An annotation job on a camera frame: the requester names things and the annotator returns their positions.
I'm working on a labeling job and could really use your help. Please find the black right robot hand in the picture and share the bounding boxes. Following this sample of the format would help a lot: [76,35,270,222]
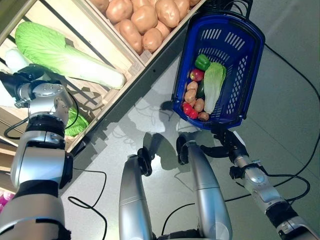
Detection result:
[199,124,250,162]

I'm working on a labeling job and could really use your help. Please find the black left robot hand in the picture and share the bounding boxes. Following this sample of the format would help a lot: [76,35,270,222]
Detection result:
[0,64,61,101]

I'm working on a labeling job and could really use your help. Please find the napa cabbage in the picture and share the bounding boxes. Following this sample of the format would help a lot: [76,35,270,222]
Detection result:
[3,48,90,138]
[14,21,127,90]
[202,61,227,115]

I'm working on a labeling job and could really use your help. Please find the blue plastic shopping basket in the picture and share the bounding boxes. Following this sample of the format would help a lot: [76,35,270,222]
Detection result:
[171,0,266,131]

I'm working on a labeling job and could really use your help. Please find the silver robot right leg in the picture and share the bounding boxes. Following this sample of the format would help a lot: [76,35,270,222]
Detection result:
[176,133,233,240]

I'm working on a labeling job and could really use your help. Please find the red bell pepper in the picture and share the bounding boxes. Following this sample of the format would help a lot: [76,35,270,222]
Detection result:
[182,102,199,120]

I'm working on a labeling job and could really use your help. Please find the dark green cucumber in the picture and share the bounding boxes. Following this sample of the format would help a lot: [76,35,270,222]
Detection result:
[196,81,206,99]

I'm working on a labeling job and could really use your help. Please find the red apple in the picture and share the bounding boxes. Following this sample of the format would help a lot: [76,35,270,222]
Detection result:
[189,68,205,83]

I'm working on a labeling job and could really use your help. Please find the green bell pepper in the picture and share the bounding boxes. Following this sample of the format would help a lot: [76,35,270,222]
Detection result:
[194,53,211,71]

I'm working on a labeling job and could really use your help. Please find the wooden display shelf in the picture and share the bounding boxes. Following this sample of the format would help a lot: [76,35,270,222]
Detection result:
[0,0,213,193]

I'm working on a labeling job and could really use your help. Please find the purple white turnip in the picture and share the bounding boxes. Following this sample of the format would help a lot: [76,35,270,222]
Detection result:
[0,189,15,208]

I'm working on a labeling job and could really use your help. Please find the wooden cabbage crate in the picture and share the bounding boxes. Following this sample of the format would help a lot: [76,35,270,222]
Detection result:
[0,0,146,153]

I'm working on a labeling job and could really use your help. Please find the wooden potato crate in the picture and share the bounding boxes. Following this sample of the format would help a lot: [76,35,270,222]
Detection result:
[74,0,208,67]

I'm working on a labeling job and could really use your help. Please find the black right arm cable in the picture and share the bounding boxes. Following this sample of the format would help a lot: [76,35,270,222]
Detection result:
[224,173,311,202]

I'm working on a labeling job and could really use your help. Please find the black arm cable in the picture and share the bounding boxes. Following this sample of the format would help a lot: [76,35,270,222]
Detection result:
[67,168,108,240]
[224,173,311,202]

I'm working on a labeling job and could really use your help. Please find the black floor cable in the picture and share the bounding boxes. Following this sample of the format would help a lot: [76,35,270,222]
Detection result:
[264,43,320,176]

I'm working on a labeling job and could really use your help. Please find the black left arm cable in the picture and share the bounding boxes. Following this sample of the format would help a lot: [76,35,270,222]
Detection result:
[67,168,108,240]

